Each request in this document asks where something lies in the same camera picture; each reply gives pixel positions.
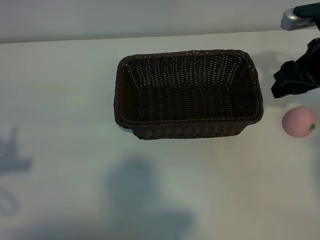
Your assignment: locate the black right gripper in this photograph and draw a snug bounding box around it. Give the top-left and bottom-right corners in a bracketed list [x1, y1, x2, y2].
[270, 48, 320, 99]

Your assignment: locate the pink peach with green leaf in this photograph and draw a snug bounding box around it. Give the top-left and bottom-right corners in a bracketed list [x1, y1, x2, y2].
[281, 105, 318, 138]

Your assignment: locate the dark brown wicker basket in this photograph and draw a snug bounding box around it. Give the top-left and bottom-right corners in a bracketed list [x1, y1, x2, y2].
[113, 49, 265, 140]

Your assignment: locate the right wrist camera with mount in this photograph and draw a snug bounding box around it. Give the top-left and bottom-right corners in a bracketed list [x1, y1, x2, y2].
[279, 1, 320, 31]

